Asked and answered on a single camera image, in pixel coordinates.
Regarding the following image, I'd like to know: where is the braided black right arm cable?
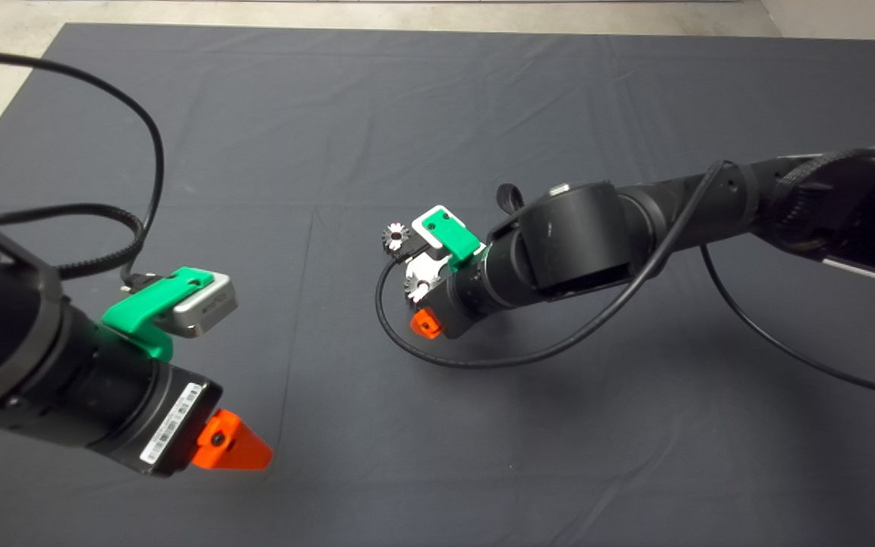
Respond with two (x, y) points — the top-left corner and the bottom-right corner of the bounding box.
(768, 141), (875, 251)

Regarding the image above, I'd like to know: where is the green right camera mount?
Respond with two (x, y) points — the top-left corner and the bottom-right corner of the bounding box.
(419, 211), (484, 273)

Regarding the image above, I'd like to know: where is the dark table cloth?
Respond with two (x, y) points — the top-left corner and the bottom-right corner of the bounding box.
(0, 23), (875, 547)

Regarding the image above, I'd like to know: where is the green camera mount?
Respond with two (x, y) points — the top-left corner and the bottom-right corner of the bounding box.
(419, 211), (484, 273)
(101, 267), (216, 362)

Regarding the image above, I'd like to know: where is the braided black arm cable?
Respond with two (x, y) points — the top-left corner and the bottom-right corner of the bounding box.
(768, 141), (875, 251)
(0, 202), (144, 280)

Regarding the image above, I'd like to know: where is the round metal plate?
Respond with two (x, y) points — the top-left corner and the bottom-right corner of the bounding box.
(406, 255), (453, 286)

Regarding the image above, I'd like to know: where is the braided black left arm cable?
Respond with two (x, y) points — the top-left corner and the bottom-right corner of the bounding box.
(0, 202), (144, 280)

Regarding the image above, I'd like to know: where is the small steel gear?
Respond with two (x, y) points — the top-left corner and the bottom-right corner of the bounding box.
(379, 223), (410, 254)

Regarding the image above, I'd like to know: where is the smooth black left camera cable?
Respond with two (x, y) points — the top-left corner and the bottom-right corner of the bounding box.
(0, 47), (165, 293)

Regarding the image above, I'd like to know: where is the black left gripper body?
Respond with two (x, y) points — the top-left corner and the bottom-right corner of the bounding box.
(115, 363), (224, 478)

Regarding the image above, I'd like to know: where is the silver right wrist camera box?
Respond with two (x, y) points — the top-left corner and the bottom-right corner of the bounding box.
(413, 205), (463, 258)

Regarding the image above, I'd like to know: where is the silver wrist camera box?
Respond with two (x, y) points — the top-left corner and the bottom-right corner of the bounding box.
(413, 205), (463, 258)
(173, 273), (238, 339)

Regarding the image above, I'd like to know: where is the green left camera mount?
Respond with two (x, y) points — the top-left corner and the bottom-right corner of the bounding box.
(101, 267), (216, 362)

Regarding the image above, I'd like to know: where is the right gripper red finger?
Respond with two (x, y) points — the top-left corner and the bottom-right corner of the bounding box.
(410, 309), (443, 341)

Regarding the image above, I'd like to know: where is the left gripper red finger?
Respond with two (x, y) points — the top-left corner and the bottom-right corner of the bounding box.
(191, 409), (274, 471)

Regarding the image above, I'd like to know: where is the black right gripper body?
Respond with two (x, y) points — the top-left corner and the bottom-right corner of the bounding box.
(426, 267), (496, 340)

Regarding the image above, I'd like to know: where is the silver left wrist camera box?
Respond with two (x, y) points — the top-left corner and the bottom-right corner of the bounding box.
(173, 273), (238, 339)

